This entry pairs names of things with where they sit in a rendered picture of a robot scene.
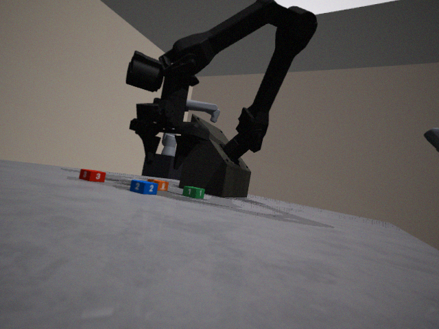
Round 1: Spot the blue block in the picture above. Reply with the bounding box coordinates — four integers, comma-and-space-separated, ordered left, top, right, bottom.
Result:
130, 180, 158, 195

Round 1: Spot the red block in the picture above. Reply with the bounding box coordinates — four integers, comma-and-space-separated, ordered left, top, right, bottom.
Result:
79, 169, 106, 182

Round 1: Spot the green block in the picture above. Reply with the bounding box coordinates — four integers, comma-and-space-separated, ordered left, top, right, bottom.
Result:
182, 186, 205, 198

